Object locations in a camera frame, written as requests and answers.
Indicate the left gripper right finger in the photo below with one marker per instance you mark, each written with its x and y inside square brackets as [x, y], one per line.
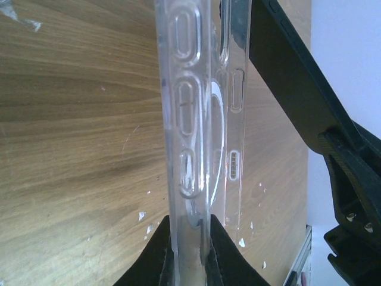
[228, 266]

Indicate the black phone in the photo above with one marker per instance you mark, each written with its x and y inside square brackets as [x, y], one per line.
[289, 70]

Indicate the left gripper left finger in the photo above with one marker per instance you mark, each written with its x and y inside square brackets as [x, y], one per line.
[148, 267]

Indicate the clear phone case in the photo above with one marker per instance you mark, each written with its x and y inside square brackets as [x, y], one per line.
[203, 58]

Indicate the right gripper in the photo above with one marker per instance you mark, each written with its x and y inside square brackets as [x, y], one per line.
[352, 156]

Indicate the aluminium front rail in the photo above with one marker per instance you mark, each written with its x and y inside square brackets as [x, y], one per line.
[300, 272]

